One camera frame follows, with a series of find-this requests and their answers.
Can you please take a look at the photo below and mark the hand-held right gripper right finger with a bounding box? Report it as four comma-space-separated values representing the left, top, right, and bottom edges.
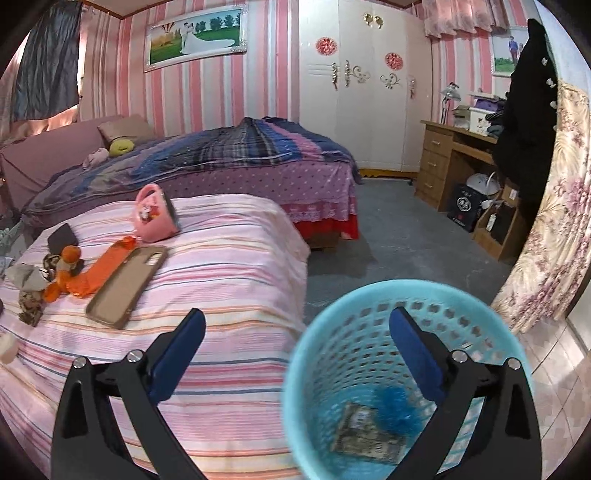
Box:
388, 306, 543, 480

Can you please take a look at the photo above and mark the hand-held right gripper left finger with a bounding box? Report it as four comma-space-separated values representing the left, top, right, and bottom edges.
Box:
52, 308, 207, 480

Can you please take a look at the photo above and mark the blue plastic perforated basket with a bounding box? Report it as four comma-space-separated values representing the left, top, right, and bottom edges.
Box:
281, 280, 534, 480

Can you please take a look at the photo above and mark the orange cloth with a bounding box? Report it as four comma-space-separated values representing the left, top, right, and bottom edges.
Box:
65, 242, 137, 300

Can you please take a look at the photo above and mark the brown falling cloth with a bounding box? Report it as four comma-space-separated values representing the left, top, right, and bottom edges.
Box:
17, 288, 44, 328

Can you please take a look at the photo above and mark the grey cloth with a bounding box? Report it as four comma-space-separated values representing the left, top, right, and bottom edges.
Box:
6, 263, 49, 292

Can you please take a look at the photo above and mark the blue fluffy item in basket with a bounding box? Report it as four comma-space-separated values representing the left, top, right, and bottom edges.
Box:
374, 385, 421, 430

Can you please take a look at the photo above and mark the beige phone case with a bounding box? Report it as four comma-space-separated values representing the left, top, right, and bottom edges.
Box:
86, 245, 168, 329

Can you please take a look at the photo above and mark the patterned cloth in basket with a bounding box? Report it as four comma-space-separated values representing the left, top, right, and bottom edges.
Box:
333, 401, 407, 464

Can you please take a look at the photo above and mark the striped pink bed cover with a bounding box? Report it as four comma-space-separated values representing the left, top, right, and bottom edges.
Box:
0, 194, 311, 480

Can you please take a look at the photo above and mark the pink small handbag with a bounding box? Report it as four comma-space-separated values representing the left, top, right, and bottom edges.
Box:
134, 184, 182, 243

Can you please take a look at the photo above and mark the black printed box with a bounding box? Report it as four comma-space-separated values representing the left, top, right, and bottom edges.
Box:
447, 184, 485, 233

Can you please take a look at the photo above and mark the white small item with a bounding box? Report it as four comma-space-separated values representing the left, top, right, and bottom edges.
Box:
0, 333, 18, 365

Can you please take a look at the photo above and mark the bed with purple dotted sheet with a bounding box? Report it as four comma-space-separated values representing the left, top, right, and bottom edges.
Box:
21, 117, 361, 252

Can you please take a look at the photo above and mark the floral door curtain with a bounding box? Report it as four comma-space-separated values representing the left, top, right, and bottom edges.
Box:
490, 78, 591, 334

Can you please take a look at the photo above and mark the wooden desk with drawers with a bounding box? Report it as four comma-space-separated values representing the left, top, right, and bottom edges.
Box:
414, 119, 532, 264

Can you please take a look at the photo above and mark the blue plaid blanket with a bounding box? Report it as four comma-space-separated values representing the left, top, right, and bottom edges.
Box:
28, 117, 356, 204

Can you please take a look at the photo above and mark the pink plush toy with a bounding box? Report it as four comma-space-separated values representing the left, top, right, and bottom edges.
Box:
82, 148, 110, 169

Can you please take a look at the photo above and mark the beige pillow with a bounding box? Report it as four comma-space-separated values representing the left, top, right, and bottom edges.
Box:
97, 115, 155, 146

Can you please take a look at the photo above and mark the white box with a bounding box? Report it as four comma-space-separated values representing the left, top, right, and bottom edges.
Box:
455, 105, 497, 134

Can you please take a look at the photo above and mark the white wardrobe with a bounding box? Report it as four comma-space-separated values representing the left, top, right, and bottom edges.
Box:
299, 0, 432, 174

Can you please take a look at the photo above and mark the black hanging coat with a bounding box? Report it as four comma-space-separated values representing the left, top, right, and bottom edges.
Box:
490, 18, 561, 232

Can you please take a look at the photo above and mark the silver desk lamp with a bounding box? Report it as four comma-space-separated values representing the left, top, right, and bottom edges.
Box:
438, 83, 462, 125

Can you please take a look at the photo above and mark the large framed wedding photo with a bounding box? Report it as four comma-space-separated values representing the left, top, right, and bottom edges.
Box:
143, 4, 249, 73

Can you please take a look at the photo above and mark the dark grey curtain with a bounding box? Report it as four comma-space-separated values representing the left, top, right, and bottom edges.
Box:
11, 0, 84, 123

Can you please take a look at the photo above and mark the pink window valance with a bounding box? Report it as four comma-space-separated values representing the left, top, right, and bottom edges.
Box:
422, 0, 509, 40

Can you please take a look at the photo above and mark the small framed wall photo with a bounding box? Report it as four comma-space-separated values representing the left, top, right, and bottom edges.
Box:
490, 27, 528, 75

